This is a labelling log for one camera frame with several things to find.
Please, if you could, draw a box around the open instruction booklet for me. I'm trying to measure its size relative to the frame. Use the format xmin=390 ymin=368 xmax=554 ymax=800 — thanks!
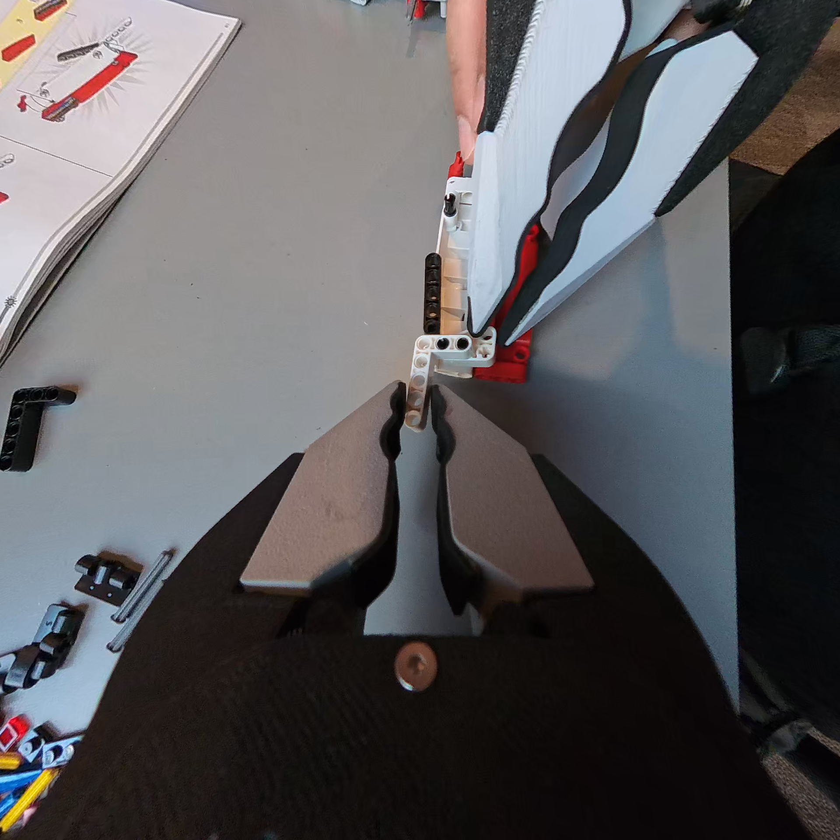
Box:
xmin=0 ymin=0 xmax=242 ymax=362

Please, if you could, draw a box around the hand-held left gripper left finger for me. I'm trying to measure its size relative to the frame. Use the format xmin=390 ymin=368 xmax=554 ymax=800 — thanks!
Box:
xmin=239 ymin=381 xmax=406 ymax=614

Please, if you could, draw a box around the black L-shaped brick beam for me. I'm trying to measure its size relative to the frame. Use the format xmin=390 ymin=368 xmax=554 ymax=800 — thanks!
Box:
xmin=0 ymin=386 xmax=78 ymax=473

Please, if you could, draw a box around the grey brick axle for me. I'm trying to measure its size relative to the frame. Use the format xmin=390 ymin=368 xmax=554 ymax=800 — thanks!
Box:
xmin=110 ymin=550 xmax=177 ymax=623
xmin=107 ymin=574 xmax=165 ymax=652

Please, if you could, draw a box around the white L-shaped brick beam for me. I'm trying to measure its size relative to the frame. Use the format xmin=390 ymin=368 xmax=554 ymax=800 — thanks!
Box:
xmin=405 ymin=335 xmax=475 ymax=432

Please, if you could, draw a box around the person's right hand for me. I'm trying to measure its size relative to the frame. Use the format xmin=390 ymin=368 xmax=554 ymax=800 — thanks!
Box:
xmin=448 ymin=0 xmax=490 ymax=160

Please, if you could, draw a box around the person's black clothing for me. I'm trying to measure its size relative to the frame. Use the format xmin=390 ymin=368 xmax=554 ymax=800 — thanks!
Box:
xmin=728 ymin=131 xmax=840 ymax=840

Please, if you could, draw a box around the pile of coloured brick pieces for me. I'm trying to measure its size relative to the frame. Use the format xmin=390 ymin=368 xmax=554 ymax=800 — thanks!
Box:
xmin=0 ymin=712 xmax=86 ymax=831

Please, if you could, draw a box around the black double brick connector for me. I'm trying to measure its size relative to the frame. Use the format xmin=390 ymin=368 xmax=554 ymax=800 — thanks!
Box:
xmin=0 ymin=604 xmax=85 ymax=697

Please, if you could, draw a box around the red and white brick panel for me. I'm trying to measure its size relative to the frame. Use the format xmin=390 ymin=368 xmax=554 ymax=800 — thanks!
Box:
xmin=436 ymin=151 xmax=549 ymax=383

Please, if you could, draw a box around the shiny black brick connector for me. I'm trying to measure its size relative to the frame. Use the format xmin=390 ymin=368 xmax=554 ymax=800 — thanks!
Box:
xmin=73 ymin=553 xmax=144 ymax=606

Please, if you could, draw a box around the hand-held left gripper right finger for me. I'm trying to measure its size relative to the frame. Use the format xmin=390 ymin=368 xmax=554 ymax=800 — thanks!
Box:
xmin=430 ymin=384 xmax=595 ymax=616

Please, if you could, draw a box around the black strap with metal clip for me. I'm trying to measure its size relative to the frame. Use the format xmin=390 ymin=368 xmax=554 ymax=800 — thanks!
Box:
xmin=740 ymin=325 xmax=840 ymax=395

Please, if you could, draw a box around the black straight brick beam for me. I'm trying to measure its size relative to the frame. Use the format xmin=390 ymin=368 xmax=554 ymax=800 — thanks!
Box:
xmin=423 ymin=252 xmax=446 ymax=332

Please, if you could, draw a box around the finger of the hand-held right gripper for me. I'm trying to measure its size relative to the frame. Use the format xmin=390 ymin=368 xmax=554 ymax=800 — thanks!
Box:
xmin=468 ymin=0 xmax=632 ymax=339
xmin=502 ymin=29 xmax=760 ymax=347

